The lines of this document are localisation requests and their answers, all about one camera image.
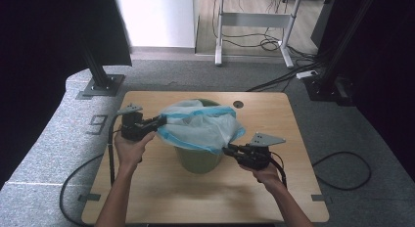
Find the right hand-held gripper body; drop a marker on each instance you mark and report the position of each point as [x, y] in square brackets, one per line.
[257, 157]

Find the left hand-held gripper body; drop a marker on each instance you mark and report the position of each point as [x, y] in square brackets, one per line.
[132, 127]

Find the green plastic bin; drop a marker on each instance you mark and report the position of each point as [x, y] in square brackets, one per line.
[199, 160]

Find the white plastic bag blue band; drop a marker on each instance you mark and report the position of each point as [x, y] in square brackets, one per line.
[199, 129]

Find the person's right hand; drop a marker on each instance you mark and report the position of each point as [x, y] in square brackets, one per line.
[267, 178]

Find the person's left hand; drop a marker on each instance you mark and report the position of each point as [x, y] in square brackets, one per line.
[129, 153]

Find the black metal stand grey base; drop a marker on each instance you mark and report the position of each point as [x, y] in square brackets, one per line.
[98, 73]

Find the grey tape strip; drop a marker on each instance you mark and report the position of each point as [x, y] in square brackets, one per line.
[321, 198]
[88, 197]

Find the white power strip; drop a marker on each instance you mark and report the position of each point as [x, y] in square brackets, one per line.
[306, 74]

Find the white partition panel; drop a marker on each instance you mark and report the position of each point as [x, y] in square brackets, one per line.
[156, 18]

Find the black curtain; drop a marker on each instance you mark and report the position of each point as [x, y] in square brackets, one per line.
[49, 41]
[391, 73]

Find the white-legged wooden desk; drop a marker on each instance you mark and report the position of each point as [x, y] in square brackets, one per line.
[254, 20]

